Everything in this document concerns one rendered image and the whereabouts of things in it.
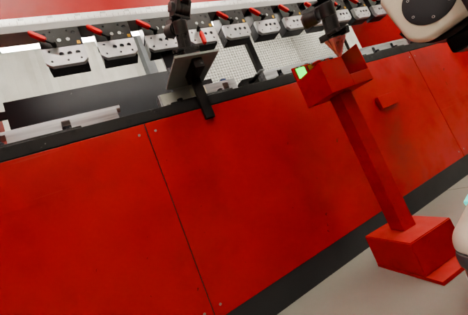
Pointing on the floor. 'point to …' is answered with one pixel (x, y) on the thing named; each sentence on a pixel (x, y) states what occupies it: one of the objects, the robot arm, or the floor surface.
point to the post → (253, 56)
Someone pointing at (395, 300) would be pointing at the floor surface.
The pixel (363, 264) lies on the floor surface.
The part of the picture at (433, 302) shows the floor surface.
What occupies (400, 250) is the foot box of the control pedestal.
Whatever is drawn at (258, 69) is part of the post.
